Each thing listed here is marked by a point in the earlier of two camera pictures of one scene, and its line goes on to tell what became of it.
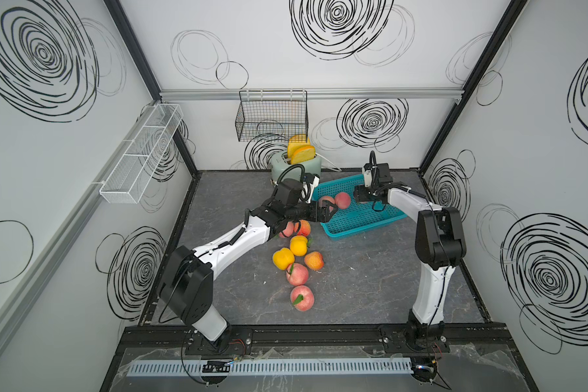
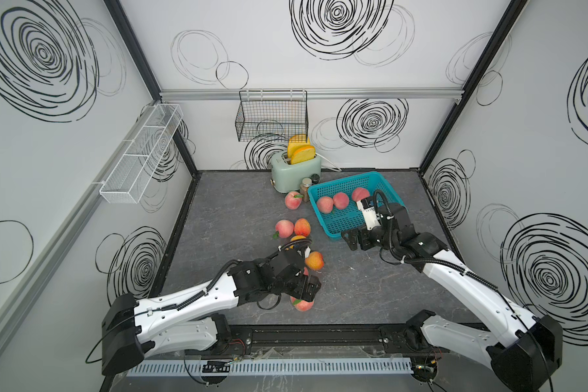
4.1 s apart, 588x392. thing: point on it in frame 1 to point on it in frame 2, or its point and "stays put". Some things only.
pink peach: (342, 200) stays put
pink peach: (325, 198) stays put
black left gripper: (322, 217) to (300, 291)
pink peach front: (302, 298) stays put
